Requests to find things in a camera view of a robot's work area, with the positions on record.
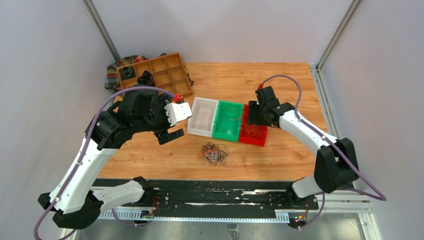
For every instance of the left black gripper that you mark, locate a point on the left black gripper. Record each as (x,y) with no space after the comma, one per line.
(162,133)

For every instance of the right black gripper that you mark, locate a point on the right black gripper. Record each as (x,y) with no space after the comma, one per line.
(253,106)

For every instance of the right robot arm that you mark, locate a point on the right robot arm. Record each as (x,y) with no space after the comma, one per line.
(335,157)

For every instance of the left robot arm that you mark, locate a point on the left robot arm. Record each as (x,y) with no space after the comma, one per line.
(75,205)

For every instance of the red plastic bin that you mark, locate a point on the red plastic bin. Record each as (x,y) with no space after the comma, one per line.
(251,134)

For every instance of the green plastic bin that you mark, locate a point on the green plastic bin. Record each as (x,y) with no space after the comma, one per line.
(227,121)

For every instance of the white plastic bin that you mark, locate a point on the white plastic bin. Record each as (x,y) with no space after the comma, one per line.
(204,111)

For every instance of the wooden compartment tray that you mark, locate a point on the wooden compartment tray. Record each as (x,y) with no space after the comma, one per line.
(166,72)

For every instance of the plaid cloth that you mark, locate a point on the plaid cloth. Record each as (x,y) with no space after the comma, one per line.
(112,81)

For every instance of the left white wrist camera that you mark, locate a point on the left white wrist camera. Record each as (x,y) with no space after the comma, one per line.
(177,112)

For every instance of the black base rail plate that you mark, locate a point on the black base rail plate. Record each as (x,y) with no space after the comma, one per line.
(228,199)

